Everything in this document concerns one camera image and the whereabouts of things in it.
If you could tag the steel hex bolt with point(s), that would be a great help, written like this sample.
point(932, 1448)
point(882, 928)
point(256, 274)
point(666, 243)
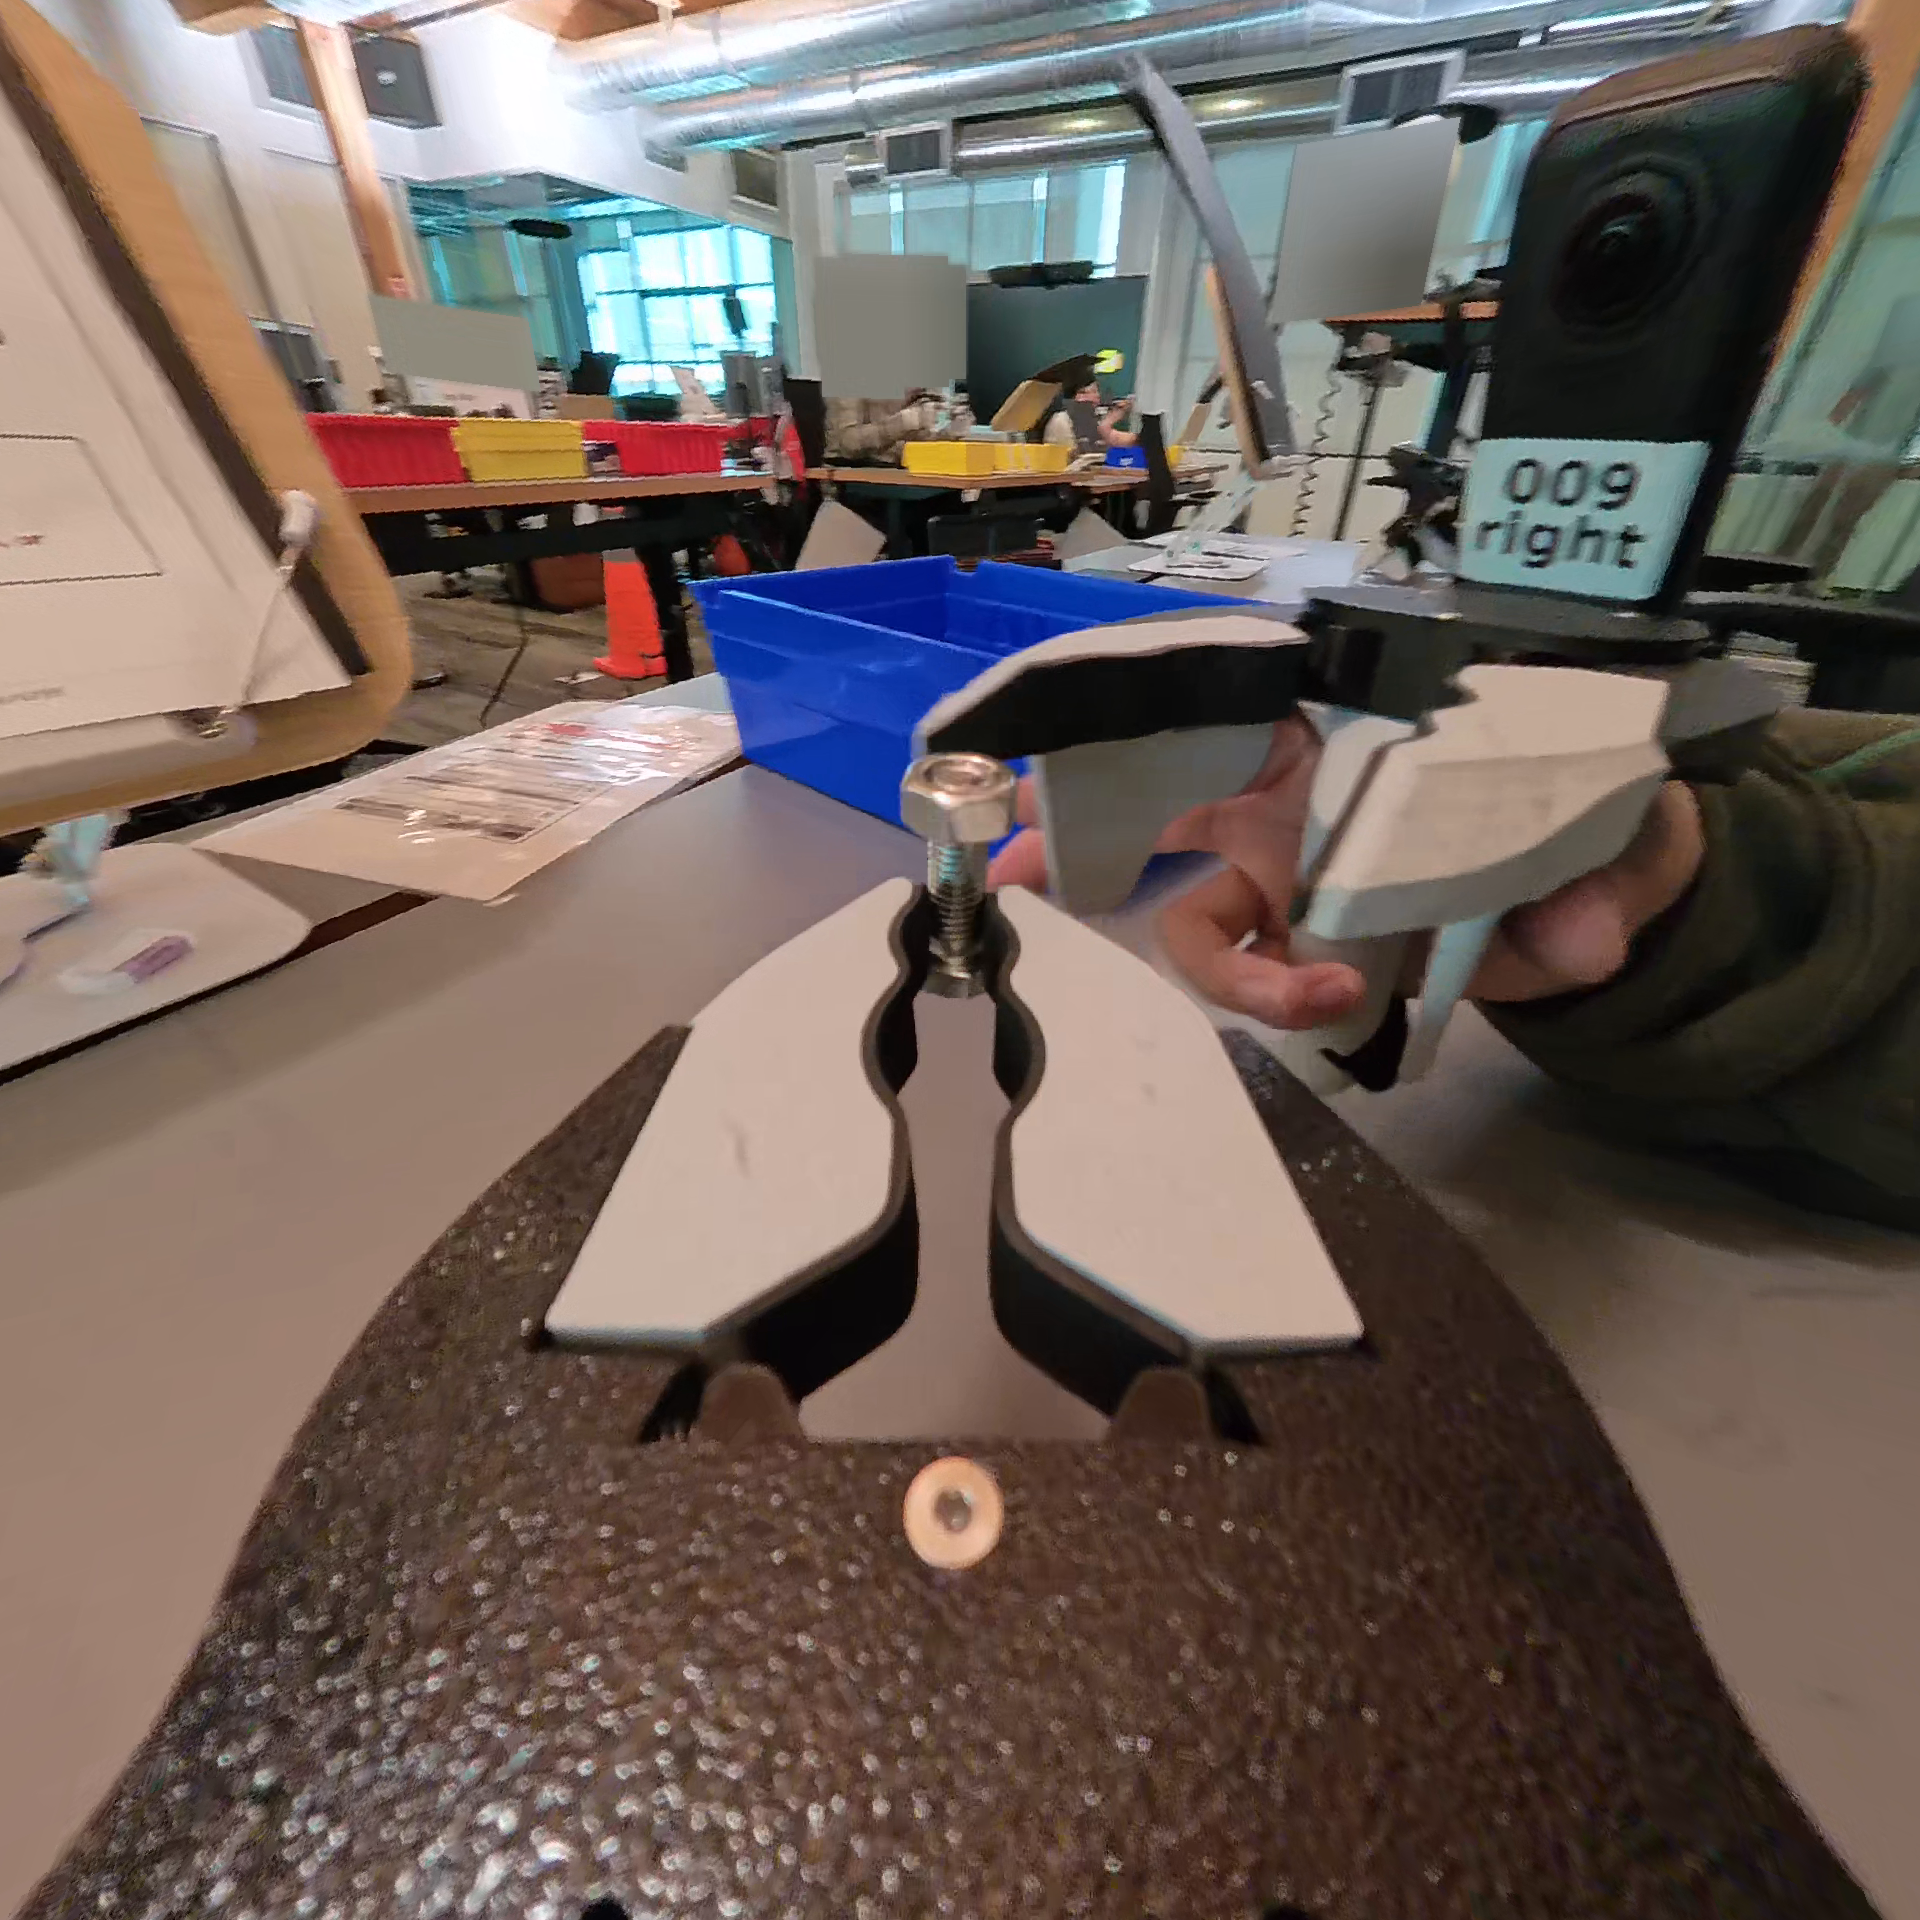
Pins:
point(955, 902)

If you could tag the wooden standing desk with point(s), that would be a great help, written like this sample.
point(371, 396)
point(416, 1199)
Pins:
point(1410, 311)

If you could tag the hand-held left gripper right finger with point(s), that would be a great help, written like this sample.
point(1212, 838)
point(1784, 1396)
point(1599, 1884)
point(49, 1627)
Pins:
point(1170, 1172)

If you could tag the printed instruction sheet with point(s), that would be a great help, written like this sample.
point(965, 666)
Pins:
point(119, 375)

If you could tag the small purple white block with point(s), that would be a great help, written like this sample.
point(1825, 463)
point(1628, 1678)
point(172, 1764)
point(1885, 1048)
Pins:
point(128, 962)

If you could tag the grey office desk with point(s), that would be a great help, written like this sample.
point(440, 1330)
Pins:
point(1349, 568)

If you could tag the yellow storage bin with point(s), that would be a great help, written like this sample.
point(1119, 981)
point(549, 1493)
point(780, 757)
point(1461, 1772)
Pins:
point(516, 452)

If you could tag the person's right hand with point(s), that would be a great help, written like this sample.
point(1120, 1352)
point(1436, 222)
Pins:
point(1243, 944)

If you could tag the small laminated card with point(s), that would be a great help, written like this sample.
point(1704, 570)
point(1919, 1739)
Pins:
point(1215, 558)

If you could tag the red storage bin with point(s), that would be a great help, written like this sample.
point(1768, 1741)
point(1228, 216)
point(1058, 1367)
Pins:
point(652, 447)
point(383, 452)

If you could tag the orange traffic cone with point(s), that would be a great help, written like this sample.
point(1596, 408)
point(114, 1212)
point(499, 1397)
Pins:
point(629, 623)

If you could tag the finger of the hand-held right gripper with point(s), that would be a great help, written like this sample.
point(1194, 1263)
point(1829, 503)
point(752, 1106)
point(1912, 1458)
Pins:
point(1124, 810)
point(1499, 796)

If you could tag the open cardboard box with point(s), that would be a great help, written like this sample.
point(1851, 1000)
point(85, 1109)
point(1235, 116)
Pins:
point(1036, 405)

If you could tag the laminated paper sheet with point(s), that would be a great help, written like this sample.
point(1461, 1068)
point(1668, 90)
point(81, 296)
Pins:
point(480, 796)

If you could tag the black monitor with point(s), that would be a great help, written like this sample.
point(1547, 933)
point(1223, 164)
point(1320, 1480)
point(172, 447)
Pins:
point(1049, 323)

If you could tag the distant black gripper tool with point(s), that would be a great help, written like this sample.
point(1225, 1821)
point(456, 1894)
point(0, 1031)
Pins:
point(1424, 503)

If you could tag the long wooden table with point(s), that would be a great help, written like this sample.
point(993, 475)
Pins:
point(569, 493)

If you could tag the blue plastic bin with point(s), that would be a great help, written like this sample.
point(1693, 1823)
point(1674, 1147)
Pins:
point(840, 675)

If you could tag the shallow yellow bin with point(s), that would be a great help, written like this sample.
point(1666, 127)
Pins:
point(960, 458)

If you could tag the steel hex nut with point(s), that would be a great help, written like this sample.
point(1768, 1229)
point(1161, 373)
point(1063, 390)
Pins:
point(955, 804)

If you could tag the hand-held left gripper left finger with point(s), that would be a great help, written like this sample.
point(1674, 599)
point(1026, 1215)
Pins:
point(735, 1172)

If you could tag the wooden document stand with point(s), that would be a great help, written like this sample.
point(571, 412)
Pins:
point(346, 599)

